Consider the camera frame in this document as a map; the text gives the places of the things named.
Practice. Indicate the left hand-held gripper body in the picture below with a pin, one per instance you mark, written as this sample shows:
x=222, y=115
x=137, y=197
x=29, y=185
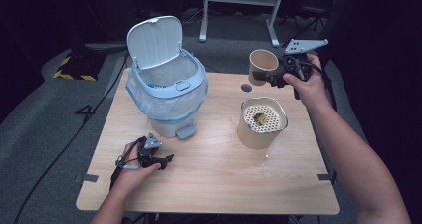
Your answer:
x=149, y=151

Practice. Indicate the person's left hand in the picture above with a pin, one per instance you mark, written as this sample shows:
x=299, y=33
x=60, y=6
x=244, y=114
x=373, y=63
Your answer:
x=132, y=176

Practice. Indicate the yellow food scraps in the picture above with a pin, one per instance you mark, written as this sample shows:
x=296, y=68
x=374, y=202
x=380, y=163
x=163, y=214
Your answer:
x=261, y=119

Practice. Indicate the yellow-black striped stand base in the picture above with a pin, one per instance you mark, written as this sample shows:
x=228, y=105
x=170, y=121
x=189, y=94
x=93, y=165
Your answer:
x=79, y=68

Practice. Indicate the white pedal trash bin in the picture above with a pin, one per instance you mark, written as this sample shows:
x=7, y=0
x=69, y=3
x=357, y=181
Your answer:
x=172, y=84

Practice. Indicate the beige bucket with strainer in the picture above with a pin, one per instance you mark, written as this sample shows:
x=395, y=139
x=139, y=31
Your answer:
x=255, y=141

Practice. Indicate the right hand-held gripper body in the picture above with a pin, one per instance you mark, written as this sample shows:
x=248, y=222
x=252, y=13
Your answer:
x=300, y=46

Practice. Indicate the black tripod stand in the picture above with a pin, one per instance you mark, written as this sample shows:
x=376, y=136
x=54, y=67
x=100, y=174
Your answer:
x=308, y=21

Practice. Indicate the person's right hand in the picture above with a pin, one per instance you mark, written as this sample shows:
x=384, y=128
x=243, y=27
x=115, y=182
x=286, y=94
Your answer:
x=310, y=88

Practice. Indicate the grey tape strip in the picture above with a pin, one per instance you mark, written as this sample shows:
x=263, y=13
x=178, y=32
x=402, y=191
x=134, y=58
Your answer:
x=324, y=177
x=88, y=178

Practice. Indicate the clear blue-edged bin liner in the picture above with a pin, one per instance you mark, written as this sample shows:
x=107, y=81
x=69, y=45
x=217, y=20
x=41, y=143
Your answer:
x=166, y=108

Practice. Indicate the brown paper cup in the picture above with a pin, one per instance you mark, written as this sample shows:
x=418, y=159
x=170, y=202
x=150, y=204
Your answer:
x=262, y=61

